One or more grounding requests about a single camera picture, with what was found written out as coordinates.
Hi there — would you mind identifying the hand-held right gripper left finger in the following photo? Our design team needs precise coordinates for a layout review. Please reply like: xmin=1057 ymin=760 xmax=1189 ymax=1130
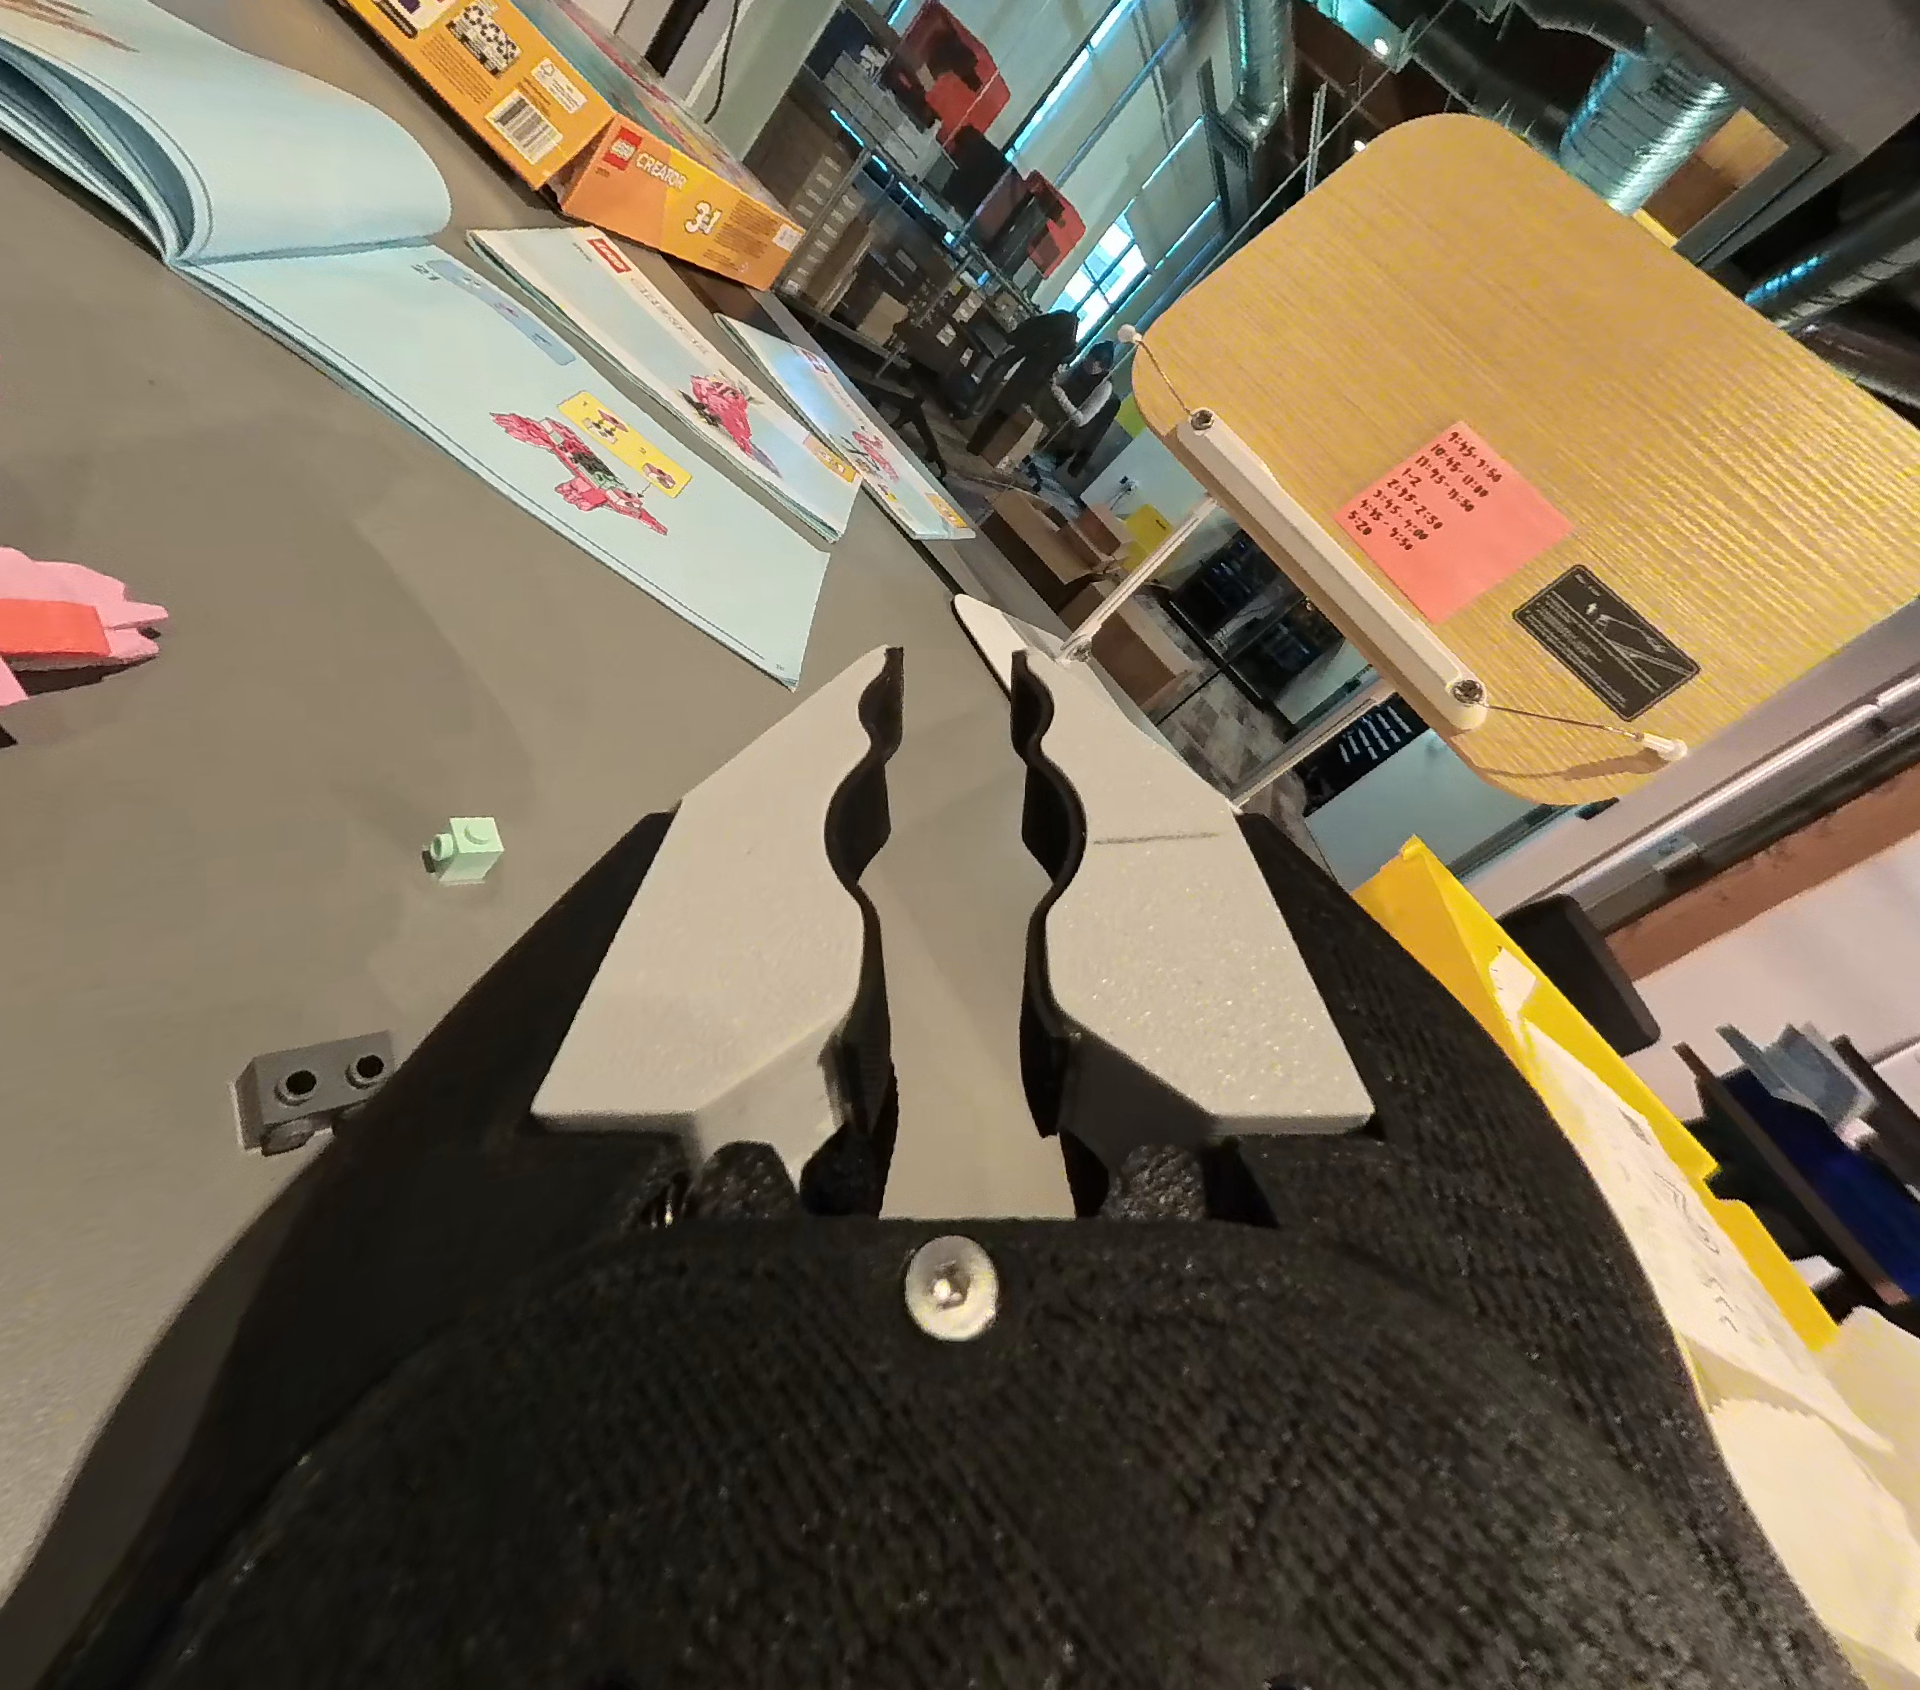
xmin=532 ymin=646 xmax=909 ymax=1145

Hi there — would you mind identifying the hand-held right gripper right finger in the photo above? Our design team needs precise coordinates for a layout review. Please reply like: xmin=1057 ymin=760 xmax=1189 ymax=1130
xmin=1008 ymin=653 xmax=1374 ymax=1145

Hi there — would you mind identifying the dark grey toy brick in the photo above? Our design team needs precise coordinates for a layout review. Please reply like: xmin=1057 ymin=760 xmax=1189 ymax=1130
xmin=236 ymin=1031 xmax=399 ymax=1157

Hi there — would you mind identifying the pink toy brick model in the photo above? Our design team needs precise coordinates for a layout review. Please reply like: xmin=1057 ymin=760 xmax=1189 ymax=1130
xmin=0 ymin=546 xmax=170 ymax=711

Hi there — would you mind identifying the yellow plastic bin with papers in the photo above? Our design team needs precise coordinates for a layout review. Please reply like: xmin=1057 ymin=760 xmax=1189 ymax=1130
xmin=1349 ymin=834 xmax=1920 ymax=1690

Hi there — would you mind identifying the black rectangular panel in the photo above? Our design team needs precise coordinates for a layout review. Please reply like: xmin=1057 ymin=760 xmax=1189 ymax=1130
xmin=1499 ymin=894 xmax=1659 ymax=1063

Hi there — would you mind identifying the pink sticky note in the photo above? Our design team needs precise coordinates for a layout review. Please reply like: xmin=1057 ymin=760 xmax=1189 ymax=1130
xmin=1333 ymin=419 xmax=1573 ymax=624

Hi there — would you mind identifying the black label plate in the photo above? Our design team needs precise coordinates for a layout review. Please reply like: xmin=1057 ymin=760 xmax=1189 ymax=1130
xmin=1511 ymin=565 xmax=1701 ymax=722

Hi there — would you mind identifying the closed light blue instruction booklet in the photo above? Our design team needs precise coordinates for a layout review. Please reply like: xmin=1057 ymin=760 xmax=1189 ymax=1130
xmin=716 ymin=311 xmax=978 ymax=543
xmin=468 ymin=224 xmax=864 ymax=548

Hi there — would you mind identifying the blue storage bin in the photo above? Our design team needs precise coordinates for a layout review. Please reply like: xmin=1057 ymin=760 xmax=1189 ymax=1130
xmin=1693 ymin=1031 xmax=1920 ymax=1273

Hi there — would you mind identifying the open light blue instruction booklet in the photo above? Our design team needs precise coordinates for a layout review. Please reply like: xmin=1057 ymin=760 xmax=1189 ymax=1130
xmin=0 ymin=0 xmax=832 ymax=690

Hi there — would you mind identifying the wooden book stand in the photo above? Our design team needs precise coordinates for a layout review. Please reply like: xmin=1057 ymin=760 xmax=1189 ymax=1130
xmin=952 ymin=115 xmax=1920 ymax=808

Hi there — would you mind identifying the red 3D printer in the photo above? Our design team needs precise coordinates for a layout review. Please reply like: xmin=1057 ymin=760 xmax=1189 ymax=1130
xmin=884 ymin=0 xmax=1009 ymax=140
xmin=974 ymin=166 xmax=1085 ymax=274

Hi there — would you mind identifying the orange toy brick box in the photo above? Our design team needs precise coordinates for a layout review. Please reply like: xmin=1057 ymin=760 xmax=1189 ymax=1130
xmin=245 ymin=0 xmax=804 ymax=291

